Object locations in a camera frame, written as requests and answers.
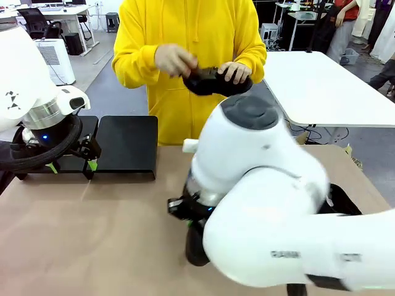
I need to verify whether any person's left forearm yellow sleeve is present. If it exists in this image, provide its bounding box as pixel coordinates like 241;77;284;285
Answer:
233;39;268;84

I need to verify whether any brown cardboard box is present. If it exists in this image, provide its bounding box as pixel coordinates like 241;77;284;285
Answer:
295;130;310;146

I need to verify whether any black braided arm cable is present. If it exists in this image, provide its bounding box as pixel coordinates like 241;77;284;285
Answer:
286;282;310;296
0;114;84;174

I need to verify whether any person in red shirt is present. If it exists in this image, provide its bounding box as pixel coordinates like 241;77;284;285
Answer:
326;0;360;63

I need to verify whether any large white table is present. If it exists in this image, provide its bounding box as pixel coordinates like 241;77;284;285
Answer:
262;51;395;128

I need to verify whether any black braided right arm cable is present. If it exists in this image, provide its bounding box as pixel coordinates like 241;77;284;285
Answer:
286;282;310;296

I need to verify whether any black metal shoe stand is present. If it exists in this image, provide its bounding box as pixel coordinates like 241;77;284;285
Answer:
83;115;159;181
14;115;99;181

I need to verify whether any person's left hand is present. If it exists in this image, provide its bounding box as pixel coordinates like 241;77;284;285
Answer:
217;61;252;85

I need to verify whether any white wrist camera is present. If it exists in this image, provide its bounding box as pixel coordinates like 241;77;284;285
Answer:
58;87;91;117
182;138;201;154

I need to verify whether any white air purifier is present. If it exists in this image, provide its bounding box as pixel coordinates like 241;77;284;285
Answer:
33;37;77;87

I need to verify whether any black fabric cover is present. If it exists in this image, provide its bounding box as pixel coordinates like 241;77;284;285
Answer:
0;168;17;197

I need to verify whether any white office desk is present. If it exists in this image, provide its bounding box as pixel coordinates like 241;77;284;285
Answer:
0;3;95;58

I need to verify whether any person's right forearm yellow sleeve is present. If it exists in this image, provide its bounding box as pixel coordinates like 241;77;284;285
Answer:
112;44;162;91

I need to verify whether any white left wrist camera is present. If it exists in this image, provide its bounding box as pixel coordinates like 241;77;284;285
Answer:
58;87;91;117

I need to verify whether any person's right hand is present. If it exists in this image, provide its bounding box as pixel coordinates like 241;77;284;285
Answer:
154;43;199;78

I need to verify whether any black computer tower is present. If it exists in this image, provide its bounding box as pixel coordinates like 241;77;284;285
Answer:
64;32;85;57

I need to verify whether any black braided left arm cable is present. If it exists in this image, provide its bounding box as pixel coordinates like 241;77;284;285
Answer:
0;114;84;174

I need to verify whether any person in yellow hoodie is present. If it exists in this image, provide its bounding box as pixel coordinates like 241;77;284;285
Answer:
111;0;268;147

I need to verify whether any grey plastic stool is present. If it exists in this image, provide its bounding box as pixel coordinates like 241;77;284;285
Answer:
106;12;121;33

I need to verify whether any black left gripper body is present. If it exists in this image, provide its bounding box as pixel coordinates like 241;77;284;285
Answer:
29;118;72;152

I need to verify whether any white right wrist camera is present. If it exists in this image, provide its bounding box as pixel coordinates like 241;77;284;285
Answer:
182;138;201;154

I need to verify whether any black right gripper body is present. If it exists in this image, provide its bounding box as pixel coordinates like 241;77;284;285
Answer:
180;184;217;222

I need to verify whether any grey plastic storage bin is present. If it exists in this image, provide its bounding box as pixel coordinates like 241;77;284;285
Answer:
339;47;360;66

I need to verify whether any white computer case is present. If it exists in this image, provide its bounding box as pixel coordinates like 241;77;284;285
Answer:
261;23;280;49

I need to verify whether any black mesh office chair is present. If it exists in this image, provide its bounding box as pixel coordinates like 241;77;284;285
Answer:
17;7;64;41

